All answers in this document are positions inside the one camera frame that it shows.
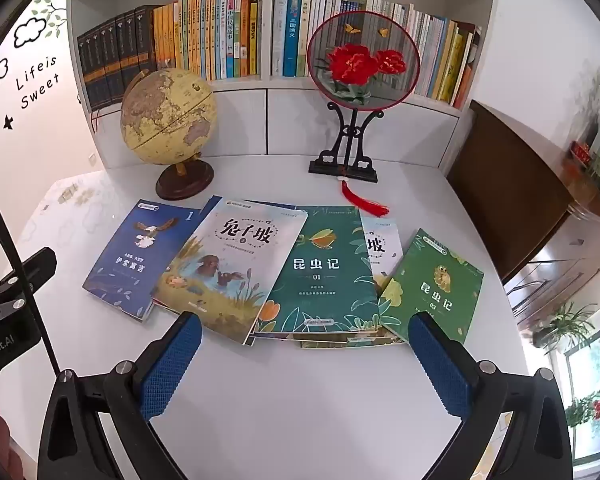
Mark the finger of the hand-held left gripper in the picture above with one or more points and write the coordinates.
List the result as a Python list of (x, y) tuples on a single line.
[(32, 267)]

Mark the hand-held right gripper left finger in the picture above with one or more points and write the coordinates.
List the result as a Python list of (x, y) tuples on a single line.
[(172, 365)]

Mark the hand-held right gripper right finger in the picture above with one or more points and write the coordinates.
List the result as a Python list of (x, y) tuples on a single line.
[(437, 365)]

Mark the light green caterpillar book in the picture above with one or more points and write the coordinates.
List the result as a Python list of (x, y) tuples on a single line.
[(430, 285)]

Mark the blue eagle cover book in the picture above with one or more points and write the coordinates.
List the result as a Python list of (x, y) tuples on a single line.
[(130, 255)]

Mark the rabbits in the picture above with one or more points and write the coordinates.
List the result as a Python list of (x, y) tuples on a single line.
[(230, 260)]

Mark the white cover book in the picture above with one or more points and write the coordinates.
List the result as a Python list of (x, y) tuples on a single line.
[(380, 255)]

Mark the dark green insect book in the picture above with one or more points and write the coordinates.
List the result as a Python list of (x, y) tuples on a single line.
[(325, 270)]

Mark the row of black and orange books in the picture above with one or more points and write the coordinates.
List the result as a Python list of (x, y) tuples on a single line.
[(205, 35)]

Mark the row of white and colourful books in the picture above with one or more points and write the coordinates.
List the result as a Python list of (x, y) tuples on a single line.
[(290, 35)]

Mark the green leaf edge book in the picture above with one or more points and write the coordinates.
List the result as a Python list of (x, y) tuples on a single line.
[(350, 342)]

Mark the green potted plant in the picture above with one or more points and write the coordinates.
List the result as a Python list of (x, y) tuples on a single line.
[(565, 322)]

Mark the window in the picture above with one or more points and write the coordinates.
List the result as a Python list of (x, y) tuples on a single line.
[(597, 365)]

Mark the plain blue cover book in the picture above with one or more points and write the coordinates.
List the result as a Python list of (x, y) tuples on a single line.
[(209, 207)]

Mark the red flowering plant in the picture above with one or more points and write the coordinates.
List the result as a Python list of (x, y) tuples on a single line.
[(597, 405)]

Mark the red tassel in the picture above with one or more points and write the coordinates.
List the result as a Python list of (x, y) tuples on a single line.
[(365, 205)]

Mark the brown wooden cabinet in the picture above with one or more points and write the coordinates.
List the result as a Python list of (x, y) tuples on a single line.
[(505, 185)]

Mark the antique style desk globe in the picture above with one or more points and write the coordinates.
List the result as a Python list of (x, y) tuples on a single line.
[(165, 115)]

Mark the black carved fan stand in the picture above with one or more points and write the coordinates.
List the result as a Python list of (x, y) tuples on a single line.
[(350, 155)]

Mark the small red ornament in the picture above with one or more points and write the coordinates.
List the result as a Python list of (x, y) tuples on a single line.
[(580, 151)]

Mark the white bookshelf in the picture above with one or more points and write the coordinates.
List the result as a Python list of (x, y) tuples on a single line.
[(300, 125)]

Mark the round red embroidered fan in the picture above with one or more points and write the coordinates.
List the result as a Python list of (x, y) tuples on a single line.
[(360, 60)]

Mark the black bird wall sticker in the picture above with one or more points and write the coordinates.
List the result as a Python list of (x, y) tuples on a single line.
[(7, 122)]

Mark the black lettering wall sticker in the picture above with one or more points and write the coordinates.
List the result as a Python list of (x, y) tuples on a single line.
[(37, 82)]

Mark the green tree wall sticker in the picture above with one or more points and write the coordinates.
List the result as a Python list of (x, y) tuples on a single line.
[(55, 15)]

